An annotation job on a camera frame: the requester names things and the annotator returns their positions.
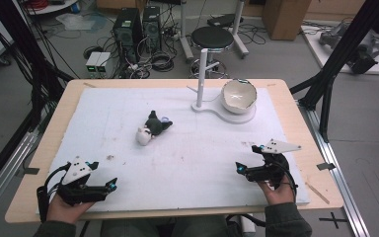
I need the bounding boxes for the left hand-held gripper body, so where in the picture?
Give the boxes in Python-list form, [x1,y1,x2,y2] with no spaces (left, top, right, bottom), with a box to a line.
[57,156,109,207]

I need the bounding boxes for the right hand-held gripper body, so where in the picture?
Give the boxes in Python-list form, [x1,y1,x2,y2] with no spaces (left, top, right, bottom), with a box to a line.
[244,138,302,190]

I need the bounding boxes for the black and white plush toy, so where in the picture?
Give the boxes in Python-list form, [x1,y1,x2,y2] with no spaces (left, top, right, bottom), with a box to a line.
[135,110,174,147]

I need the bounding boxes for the white hook stand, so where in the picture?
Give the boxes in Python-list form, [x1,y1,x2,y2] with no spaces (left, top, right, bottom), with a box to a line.
[186,47,258,125]

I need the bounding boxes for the person's left hand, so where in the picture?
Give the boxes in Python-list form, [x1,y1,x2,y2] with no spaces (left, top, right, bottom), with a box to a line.
[46,194,95,225]

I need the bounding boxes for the person's right hand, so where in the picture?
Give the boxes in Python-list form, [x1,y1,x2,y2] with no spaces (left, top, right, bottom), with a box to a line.
[257,179,296,206]

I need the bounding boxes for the black tape piece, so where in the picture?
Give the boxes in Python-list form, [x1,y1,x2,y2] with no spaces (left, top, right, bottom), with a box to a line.
[316,161,337,172]
[22,166,40,176]

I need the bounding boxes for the thin wooden stick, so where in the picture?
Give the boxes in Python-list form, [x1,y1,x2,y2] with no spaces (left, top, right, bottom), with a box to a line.
[304,181,331,205]

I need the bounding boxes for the white eggshell-shaped bowl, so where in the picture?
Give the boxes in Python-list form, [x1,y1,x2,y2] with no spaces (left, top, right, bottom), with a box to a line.
[219,78,259,116]

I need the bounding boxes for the white foam board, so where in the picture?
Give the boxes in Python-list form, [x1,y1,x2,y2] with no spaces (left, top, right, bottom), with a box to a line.
[36,86,311,215]

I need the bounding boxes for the person's legs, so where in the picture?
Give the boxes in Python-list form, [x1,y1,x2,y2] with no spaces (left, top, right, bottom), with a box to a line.
[99,214,235,237]

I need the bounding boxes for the white power supply box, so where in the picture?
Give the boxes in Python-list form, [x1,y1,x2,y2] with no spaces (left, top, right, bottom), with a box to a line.
[85,50,103,74]
[95,51,113,74]

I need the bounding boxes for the white metal table leg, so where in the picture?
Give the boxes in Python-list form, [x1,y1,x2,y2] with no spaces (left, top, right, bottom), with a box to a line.
[231,0,250,60]
[178,0,195,64]

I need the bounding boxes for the black round stool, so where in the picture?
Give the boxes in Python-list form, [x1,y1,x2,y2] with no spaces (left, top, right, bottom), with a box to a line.
[189,26,236,80]

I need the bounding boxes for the black flat device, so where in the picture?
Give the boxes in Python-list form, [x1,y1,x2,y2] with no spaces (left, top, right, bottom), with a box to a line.
[206,13,245,29]

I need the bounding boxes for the brown cardboard box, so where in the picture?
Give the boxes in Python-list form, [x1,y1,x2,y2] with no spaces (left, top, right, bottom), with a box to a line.
[261,0,312,41]

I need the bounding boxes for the large black computer tower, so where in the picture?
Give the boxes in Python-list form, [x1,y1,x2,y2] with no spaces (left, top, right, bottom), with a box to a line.
[112,7,143,64]

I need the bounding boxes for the grey and black machine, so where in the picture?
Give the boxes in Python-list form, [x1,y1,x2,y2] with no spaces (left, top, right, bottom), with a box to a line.
[318,22,379,75]

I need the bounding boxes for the clear plastic sheet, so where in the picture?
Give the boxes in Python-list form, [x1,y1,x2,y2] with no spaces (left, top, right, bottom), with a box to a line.
[55,12,109,33]

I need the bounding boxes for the small black computer tower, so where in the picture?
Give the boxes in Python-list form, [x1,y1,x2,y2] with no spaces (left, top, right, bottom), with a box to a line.
[141,5,163,54]

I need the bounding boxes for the white round table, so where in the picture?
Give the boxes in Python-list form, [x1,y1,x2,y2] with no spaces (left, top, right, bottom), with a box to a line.
[25,0,80,16]

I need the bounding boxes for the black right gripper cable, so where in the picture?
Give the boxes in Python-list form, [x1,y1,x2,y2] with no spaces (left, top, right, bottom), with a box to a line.
[275,159,299,202]

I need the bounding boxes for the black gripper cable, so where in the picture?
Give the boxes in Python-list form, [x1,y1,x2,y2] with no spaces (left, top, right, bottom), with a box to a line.
[36,162,71,224]
[275,159,299,202]

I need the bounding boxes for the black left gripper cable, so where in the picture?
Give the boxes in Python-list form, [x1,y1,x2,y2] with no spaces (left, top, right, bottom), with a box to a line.
[36,162,71,224]

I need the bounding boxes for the aluminium rail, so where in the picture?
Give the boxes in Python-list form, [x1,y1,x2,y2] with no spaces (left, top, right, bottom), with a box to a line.
[296,99,372,237]
[0,130,41,225]

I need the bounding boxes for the coiled black cable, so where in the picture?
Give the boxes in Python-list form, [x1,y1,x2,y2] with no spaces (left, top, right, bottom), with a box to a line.
[149,51,176,73]

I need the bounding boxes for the black metal frame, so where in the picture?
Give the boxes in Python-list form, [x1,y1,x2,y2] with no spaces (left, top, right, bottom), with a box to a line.
[288,0,379,144]
[0,0,76,199]

